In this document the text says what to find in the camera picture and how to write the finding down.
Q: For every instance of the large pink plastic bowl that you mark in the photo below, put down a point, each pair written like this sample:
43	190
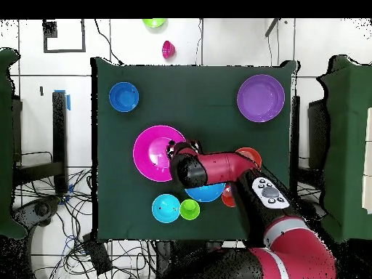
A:
148	145

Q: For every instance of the large light blue bowl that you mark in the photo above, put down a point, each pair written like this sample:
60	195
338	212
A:
203	194

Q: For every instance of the orange plastic cup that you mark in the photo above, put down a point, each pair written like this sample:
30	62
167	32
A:
226	199

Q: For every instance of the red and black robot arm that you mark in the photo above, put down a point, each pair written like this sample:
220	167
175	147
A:
221	167

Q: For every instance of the white box stack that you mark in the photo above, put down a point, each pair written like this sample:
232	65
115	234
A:
368	174

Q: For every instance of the dark green tablecloth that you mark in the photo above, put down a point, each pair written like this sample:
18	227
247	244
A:
197	116

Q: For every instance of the green plastic cup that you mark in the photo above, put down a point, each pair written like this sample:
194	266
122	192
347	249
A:
189	209

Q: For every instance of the small cyan ribbed bowl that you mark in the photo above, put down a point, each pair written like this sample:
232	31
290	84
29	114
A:
165	208

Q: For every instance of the orange plastic bowl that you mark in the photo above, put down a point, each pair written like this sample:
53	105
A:
251	154

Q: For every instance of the small dark blue bowl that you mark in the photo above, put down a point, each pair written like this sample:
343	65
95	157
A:
124	96

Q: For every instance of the large purple plastic bowl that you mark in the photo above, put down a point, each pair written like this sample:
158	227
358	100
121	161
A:
261	98

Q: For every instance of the small magenta bowl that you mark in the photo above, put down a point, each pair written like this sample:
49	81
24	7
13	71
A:
168	49

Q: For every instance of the black metal stand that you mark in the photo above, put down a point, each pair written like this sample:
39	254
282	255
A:
59	130

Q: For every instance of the green bowl on floor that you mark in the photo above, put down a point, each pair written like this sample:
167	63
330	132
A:
154	22

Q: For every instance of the green cloth side table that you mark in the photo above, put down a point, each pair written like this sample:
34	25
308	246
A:
348	145
5	145

